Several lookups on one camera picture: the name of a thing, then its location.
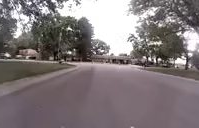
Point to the grass verge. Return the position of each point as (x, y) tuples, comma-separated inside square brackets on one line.
[(187, 72)]

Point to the grey asphalt road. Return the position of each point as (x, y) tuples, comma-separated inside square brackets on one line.
[(113, 96)]

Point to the group of trees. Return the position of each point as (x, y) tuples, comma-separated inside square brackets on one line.
[(63, 36)]

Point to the long low building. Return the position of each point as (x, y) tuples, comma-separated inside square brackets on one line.
[(110, 59)]

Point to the grass lawn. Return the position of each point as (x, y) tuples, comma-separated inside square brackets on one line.
[(20, 70)]

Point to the reddish house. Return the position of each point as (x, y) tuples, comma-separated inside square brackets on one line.
[(28, 53)]

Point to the large overhanging tree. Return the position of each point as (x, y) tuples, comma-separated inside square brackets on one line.
[(193, 16)]

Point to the green tree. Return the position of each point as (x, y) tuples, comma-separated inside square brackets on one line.
[(160, 43)]

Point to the pale concrete kerb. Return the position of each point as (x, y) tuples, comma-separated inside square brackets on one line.
[(20, 83)]

